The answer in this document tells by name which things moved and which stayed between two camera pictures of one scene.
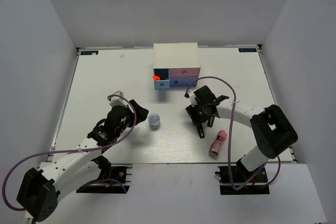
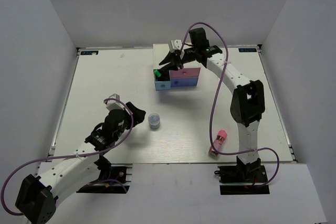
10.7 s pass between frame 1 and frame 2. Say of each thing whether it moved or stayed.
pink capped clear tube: stayed
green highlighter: moved
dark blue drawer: stayed
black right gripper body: moved
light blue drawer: stayed
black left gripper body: stayed
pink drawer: stayed
